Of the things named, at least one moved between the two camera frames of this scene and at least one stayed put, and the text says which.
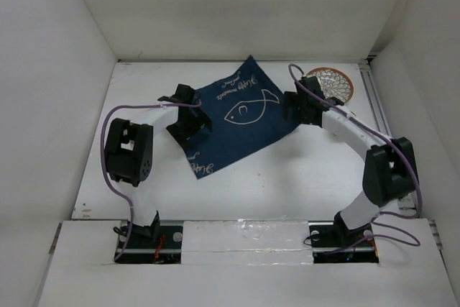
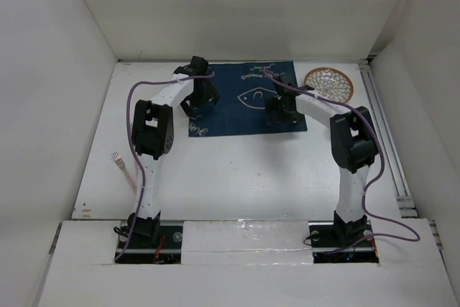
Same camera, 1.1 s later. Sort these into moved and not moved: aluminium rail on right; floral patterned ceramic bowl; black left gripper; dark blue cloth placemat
Moved: dark blue cloth placemat; black left gripper
Not moved: aluminium rail on right; floral patterned ceramic bowl
